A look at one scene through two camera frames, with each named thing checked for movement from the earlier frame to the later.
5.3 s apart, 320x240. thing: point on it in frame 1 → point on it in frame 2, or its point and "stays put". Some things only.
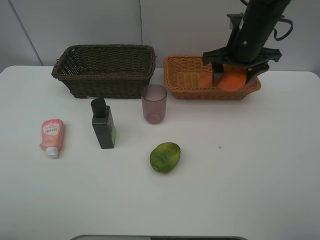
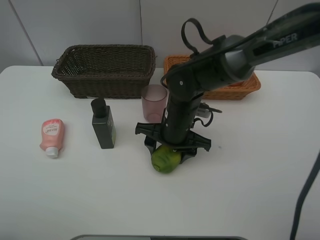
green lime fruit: (164, 157) stays put
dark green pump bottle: (103, 123) stays put
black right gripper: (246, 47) → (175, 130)
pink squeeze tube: (52, 138) stays put
